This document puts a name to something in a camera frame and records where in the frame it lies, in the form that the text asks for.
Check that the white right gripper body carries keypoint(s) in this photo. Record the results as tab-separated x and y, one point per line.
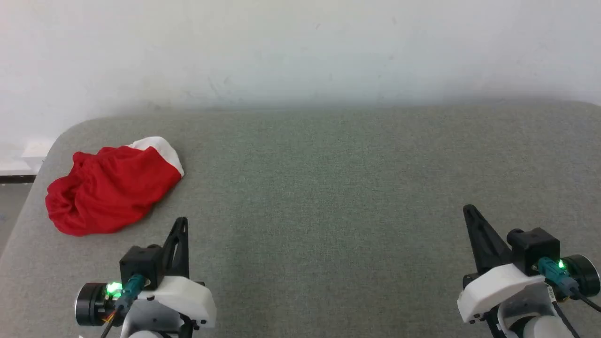
493	286

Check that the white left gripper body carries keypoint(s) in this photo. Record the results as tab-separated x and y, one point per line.
188	300

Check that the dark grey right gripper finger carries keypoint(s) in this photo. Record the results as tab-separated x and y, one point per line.
486	244

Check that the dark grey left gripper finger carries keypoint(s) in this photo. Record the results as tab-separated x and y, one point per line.
181	258

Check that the red white sports shorts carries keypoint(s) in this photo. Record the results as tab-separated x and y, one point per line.
108	192

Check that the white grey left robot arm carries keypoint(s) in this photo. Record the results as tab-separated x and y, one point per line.
91	305

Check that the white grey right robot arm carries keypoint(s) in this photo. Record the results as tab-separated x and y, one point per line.
584	277

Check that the grey fabric sofa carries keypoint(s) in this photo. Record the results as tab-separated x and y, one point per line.
328	211

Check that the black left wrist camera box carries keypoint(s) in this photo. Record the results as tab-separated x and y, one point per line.
141	265

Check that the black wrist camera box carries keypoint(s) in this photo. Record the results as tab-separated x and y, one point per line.
533	249
141	265

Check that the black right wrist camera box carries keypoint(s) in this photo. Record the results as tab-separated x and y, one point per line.
533	249

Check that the black wall baseboard strip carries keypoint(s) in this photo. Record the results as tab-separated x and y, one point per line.
16	179

